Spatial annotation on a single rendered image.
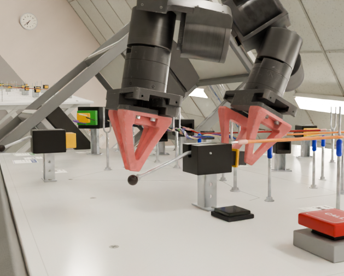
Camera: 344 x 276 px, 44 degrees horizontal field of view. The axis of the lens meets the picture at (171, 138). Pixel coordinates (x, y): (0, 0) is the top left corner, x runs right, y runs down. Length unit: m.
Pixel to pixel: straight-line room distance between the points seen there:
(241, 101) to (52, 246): 0.32
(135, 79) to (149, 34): 0.06
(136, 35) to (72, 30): 7.80
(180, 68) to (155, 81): 1.21
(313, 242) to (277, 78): 0.27
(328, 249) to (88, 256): 0.22
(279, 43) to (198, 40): 0.16
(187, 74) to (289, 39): 1.12
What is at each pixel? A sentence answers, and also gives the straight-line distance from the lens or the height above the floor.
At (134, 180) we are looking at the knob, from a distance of 0.54.
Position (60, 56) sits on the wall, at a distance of 8.25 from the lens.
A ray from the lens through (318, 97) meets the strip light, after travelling 4.35.
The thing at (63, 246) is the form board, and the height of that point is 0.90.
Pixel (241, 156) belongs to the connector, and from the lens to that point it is 0.61.
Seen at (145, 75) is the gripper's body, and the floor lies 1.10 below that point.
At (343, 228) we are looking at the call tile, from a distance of 0.42.
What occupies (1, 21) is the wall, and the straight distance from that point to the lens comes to 8.10.
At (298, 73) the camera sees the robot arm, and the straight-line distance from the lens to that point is 0.70.
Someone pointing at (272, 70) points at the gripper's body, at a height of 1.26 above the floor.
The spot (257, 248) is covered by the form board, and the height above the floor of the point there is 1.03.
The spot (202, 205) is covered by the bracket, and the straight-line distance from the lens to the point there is 0.60.
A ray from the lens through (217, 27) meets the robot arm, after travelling 0.53.
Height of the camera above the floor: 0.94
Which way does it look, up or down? 15 degrees up
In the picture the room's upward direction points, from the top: 46 degrees clockwise
